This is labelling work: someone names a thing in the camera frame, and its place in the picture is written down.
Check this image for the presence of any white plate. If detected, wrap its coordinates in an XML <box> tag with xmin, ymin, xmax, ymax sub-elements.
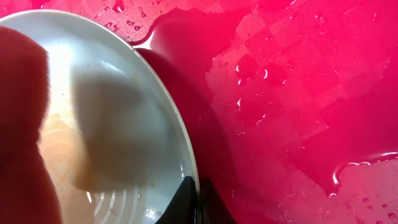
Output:
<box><xmin>1</xmin><ymin>10</ymin><xmax>199</xmax><ymax>223</ymax></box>

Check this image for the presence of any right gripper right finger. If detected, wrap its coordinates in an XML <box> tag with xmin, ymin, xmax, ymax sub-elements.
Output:
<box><xmin>199</xmin><ymin>178</ymin><xmax>237</xmax><ymax>224</ymax></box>

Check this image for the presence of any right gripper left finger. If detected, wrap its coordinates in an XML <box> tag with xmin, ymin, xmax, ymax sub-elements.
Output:
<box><xmin>156</xmin><ymin>176</ymin><xmax>197</xmax><ymax>224</ymax></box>

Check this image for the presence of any orange green sponge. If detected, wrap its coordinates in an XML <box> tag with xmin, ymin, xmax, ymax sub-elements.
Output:
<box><xmin>1</xmin><ymin>27</ymin><xmax>62</xmax><ymax>223</ymax></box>

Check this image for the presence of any red plastic tray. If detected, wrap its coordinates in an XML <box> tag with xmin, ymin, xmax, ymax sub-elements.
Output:
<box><xmin>1</xmin><ymin>0</ymin><xmax>397</xmax><ymax>223</ymax></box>

